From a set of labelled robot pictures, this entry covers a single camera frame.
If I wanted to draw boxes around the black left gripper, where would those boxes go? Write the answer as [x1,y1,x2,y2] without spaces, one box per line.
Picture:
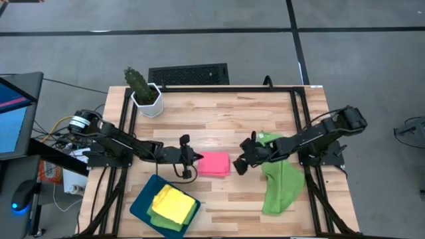
[171,145,205,167]

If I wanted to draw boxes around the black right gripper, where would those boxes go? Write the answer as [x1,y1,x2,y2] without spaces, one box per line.
[232,130,270,177]

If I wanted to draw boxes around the pink microfiber towel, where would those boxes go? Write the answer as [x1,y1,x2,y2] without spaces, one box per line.
[197,151,232,178]

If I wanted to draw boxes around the green microfiber towel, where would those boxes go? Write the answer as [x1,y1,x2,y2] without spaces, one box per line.
[146,199,198,233]
[256,131,305,216]

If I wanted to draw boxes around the yellow microfiber towel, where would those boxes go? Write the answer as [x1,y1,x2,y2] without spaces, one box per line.
[151,184,197,226]

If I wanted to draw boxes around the white hexagonal plant pot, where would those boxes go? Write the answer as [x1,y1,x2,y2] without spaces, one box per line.
[130,82,165,119]

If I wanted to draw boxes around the black clamp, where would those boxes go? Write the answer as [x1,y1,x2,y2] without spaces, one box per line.
[263,75,276,91]

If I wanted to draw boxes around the blue plastic tray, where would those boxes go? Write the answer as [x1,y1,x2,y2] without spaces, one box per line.
[129,174,202,239]

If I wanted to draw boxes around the black keyboard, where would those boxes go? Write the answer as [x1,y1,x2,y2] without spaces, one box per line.
[147,62,230,86]

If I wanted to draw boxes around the green cactus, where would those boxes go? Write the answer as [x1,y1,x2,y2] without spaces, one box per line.
[124,66,157,104]

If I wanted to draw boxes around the white adapter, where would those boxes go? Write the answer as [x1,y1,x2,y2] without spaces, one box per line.
[68,147,91,165]

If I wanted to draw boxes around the white box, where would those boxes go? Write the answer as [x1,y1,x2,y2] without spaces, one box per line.
[62,167,89,196]

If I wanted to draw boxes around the black desk beam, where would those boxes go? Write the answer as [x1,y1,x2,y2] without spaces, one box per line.
[27,137,91,177]

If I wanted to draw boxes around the orange package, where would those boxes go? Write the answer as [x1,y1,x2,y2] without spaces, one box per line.
[37,159,64,185]

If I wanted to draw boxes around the grey floor stand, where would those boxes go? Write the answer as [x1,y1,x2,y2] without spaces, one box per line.
[392,115,425,149]

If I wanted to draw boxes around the black computer mouse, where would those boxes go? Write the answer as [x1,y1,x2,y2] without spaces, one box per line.
[9,180,37,214]

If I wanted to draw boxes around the monitor with blue screen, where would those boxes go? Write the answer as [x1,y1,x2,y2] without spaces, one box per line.
[0,71,44,161]

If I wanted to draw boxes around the dark grey desk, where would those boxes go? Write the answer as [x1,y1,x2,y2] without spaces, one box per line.
[0,154,43,239]

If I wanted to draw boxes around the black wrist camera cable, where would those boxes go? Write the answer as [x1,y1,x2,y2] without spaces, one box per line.
[171,163,199,185]

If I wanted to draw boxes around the black aluminium table frame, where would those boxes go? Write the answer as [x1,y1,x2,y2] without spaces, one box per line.
[75,84,359,239]

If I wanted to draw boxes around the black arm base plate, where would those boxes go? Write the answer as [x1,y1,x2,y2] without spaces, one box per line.
[296,138,349,167]
[86,141,136,169]

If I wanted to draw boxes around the white cable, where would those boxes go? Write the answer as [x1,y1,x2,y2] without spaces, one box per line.
[52,191,84,213]

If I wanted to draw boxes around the thin black floor cable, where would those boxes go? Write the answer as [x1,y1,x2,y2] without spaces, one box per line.
[42,77,110,96]

